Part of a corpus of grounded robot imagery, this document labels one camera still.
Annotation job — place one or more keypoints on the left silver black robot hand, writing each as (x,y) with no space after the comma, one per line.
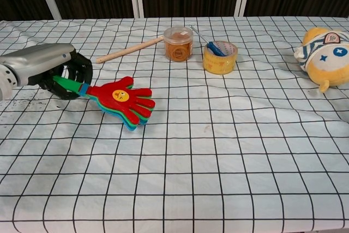
(41,58)

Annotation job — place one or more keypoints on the red hand-shaped clapper toy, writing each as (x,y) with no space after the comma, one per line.
(120,99)

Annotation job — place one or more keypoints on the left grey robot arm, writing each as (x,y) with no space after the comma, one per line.
(5,83)

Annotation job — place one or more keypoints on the wooden stick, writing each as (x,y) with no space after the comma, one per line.
(128,50)

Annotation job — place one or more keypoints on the clear jar of rubber bands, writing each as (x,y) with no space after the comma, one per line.
(178,48)

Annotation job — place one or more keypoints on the white black checkered tablecloth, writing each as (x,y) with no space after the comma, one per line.
(191,148)

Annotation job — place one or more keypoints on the yellow tape roll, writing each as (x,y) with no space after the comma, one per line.
(218,65)

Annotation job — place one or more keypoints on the yellow plush toy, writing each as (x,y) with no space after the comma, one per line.
(327,64)

